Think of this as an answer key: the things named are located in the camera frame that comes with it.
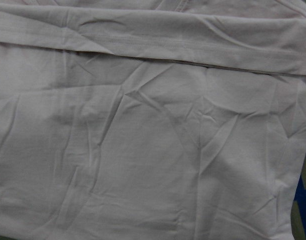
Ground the pink Snoopy t-shirt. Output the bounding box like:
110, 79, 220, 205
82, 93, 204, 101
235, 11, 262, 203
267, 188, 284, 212
0, 0, 306, 240

